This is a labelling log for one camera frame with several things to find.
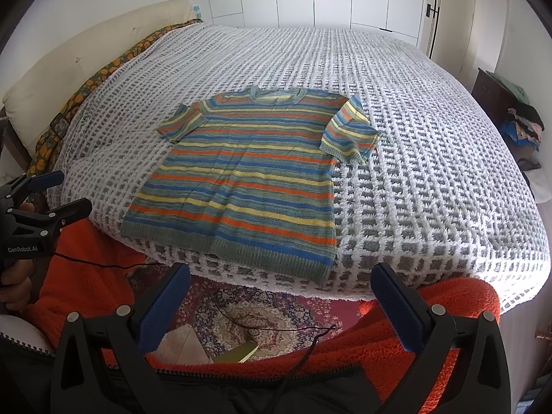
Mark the person's left hand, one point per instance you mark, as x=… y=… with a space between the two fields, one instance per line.
x=16 y=286

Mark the cream padded headboard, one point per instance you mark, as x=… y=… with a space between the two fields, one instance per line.
x=32 y=102

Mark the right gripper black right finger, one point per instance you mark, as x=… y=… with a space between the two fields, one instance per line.
x=479 y=382

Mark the beige paper sheet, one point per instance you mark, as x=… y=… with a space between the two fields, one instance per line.
x=181 y=346

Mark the patterned red floor rug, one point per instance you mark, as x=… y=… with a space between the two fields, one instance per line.
x=225 y=316

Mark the striped knitted short-sleeve sweater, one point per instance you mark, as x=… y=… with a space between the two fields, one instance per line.
x=249 y=178

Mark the orange fleece clothing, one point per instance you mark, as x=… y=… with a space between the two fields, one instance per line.
x=353 y=372

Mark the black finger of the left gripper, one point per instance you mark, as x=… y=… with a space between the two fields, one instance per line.
x=60 y=215
x=15 y=192

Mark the yellow-green book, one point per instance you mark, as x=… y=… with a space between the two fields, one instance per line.
x=238 y=355

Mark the orange floral bed sheet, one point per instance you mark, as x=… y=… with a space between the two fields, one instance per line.
x=50 y=144

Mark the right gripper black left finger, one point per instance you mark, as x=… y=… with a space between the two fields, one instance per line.
x=100 y=364

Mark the dark wooden nightstand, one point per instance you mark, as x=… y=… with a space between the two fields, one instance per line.
x=492 y=97

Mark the white grey checked fleece blanket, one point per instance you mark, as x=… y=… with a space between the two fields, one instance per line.
x=439 y=197

